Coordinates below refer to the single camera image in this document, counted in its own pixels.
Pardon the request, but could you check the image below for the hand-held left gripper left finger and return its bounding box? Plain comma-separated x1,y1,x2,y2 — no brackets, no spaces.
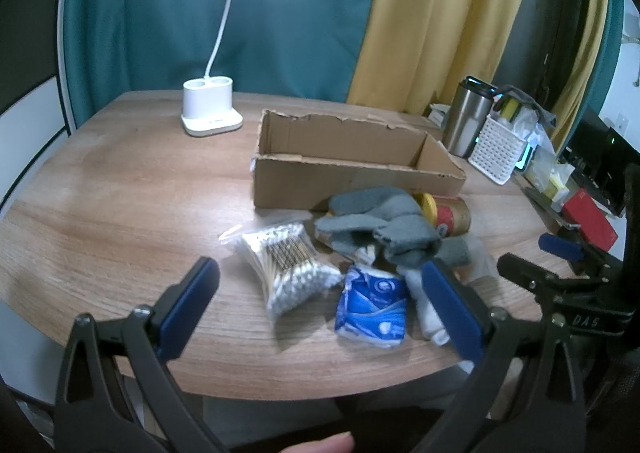
54,257,226,453

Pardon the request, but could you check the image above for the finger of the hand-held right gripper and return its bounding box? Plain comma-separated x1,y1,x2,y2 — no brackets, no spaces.
496,253,558,306
538,232,606,279

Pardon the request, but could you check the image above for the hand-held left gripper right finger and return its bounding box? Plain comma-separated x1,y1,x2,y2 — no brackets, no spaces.
410,260,587,453

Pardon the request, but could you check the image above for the white sock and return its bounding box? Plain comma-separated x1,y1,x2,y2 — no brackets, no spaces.
404,268,452,347

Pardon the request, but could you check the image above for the small grey cloth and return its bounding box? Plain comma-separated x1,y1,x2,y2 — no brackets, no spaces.
439,237,472,268

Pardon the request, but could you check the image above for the blue tissue pack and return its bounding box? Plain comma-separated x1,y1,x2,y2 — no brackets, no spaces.
334,264,408,348

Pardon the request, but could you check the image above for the yellow-lid can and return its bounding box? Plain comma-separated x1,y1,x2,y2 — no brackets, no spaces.
417,193,472,238

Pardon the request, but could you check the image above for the bag of cotton swabs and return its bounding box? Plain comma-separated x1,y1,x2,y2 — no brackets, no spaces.
220,222,345,319

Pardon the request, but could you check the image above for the brown cardboard box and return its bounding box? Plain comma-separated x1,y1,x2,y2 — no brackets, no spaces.
250,109,467,210

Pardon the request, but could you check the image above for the person's left hand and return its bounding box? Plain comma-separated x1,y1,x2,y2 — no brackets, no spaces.
274,434,356,453

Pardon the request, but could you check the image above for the red box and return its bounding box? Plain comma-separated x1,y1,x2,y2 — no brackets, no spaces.
562,189,620,253

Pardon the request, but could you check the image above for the black monitor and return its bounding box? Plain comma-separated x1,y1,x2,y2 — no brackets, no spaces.
567,107,640,214

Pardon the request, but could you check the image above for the white plastic basket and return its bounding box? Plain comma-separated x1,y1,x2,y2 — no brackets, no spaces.
467,114,532,186

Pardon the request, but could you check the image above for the yellow sponge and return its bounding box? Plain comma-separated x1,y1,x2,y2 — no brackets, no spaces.
495,95,524,124

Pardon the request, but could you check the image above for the steel thermos cup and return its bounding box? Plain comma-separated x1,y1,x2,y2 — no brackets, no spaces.
442,76,499,158

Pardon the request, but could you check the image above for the white desk lamp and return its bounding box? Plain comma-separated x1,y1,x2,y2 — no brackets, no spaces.
181,0,304,137

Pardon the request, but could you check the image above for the yellow curtain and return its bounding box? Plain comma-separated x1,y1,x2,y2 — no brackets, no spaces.
346,0,534,116

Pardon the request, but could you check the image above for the teal curtain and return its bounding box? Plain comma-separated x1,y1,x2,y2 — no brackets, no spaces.
62,0,387,130

